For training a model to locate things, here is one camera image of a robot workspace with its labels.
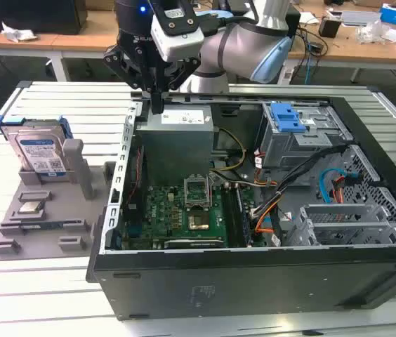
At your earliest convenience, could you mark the grey power supply unit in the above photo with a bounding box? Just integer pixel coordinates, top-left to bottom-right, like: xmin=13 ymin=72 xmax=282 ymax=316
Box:
xmin=135 ymin=105 xmax=220 ymax=176

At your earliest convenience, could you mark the black open PC case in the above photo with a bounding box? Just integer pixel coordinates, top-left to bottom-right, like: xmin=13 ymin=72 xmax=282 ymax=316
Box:
xmin=85 ymin=86 xmax=396 ymax=322

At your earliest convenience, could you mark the white grey wire bundle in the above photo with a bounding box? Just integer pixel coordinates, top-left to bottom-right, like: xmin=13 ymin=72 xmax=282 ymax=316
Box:
xmin=211 ymin=171 xmax=280 ymax=189

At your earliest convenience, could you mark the yellow wire bundle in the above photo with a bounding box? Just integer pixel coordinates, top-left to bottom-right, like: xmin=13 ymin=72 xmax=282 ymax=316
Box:
xmin=210 ymin=128 xmax=249 ymax=173

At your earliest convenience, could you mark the orange red power wire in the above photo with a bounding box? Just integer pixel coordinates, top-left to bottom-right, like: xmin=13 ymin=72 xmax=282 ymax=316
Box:
xmin=332 ymin=177 xmax=347 ymax=204

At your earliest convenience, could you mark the grey metal disk bay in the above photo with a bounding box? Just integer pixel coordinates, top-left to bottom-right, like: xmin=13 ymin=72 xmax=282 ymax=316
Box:
xmin=298 ymin=203 xmax=396 ymax=246

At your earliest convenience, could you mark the long wooden desk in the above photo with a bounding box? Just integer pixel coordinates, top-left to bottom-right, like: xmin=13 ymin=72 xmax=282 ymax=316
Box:
xmin=0 ymin=6 xmax=396 ymax=84

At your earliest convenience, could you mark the thin red wire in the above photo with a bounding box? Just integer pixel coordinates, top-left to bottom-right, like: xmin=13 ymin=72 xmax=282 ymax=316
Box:
xmin=128 ymin=146 xmax=143 ymax=205

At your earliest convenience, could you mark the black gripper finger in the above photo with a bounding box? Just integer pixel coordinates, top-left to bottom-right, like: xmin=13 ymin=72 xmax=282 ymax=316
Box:
xmin=102 ymin=45 xmax=159 ymax=114
xmin=157 ymin=57 xmax=200 ymax=114

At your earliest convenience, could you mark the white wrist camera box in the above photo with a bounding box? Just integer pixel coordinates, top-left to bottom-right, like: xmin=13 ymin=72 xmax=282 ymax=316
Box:
xmin=147 ymin=0 xmax=206 ymax=63

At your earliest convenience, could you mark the large black box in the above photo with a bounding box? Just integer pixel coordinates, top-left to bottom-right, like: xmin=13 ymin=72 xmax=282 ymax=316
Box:
xmin=0 ymin=0 xmax=88 ymax=36

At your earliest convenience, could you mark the black graphics card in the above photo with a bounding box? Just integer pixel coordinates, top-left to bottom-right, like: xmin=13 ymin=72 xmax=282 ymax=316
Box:
xmin=164 ymin=238 xmax=225 ymax=249

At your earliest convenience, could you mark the clear plastic bag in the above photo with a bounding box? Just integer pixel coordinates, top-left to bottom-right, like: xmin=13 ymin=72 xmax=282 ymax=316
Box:
xmin=355 ymin=19 xmax=395 ymax=45

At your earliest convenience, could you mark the blue flat data wire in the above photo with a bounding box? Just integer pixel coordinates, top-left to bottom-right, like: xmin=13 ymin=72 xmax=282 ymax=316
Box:
xmin=319 ymin=168 xmax=347 ymax=205

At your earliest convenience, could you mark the black computer tower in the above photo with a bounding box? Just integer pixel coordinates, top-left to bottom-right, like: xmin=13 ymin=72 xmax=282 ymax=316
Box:
xmin=284 ymin=6 xmax=301 ymax=39

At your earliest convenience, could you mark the CPU socket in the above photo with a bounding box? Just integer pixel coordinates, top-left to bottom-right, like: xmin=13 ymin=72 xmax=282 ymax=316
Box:
xmin=187 ymin=210 xmax=213 ymax=233

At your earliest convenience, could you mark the metal socket cover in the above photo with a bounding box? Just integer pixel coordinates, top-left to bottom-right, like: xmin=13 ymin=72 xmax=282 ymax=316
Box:
xmin=183 ymin=173 xmax=213 ymax=211

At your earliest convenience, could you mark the orange wire bundle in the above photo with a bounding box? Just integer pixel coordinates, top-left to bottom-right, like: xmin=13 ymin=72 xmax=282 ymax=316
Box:
xmin=253 ymin=213 xmax=273 ymax=235

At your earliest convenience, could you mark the grey parts rack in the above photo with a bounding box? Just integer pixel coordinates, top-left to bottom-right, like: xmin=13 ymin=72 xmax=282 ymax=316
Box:
xmin=0 ymin=138 xmax=121 ymax=263

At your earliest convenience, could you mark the hard disk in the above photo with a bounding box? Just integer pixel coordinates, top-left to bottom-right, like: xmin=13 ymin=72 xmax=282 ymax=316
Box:
xmin=0 ymin=114 xmax=75 ymax=176

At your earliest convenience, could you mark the green motherboard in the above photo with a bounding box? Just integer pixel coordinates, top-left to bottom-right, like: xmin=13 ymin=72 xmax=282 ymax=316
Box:
xmin=120 ymin=182 xmax=265 ymax=250

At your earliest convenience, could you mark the grey flat box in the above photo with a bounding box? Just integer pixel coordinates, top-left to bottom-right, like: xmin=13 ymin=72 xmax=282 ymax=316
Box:
xmin=340 ymin=10 xmax=383 ymax=27

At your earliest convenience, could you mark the crumpled white paper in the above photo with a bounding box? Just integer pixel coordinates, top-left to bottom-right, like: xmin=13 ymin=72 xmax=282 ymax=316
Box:
xmin=1 ymin=20 xmax=38 ymax=44

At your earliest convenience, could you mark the blue plastic cage latch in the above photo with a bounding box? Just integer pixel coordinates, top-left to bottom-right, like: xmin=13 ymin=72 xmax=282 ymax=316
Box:
xmin=270 ymin=101 xmax=306 ymax=133

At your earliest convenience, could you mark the black wire bundle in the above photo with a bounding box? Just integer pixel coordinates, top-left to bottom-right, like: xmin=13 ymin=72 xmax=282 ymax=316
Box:
xmin=250 ymin=144 xmax=350 ymax=219

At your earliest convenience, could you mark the silver CPU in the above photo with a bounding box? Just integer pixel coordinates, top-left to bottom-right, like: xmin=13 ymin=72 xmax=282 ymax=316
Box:
xmin=18 ymin=201 xmax=45 ymax=215

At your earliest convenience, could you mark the grey metal drive cage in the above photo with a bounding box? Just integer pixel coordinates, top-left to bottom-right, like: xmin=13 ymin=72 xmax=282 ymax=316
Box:
xmin=259 ymin=101 xmax=354 ymax=170

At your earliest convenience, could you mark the dark RAM stick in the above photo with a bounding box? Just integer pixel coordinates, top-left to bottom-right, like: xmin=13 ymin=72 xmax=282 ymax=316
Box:
xmin=19 ymin=220 xmax=64 ymax=231

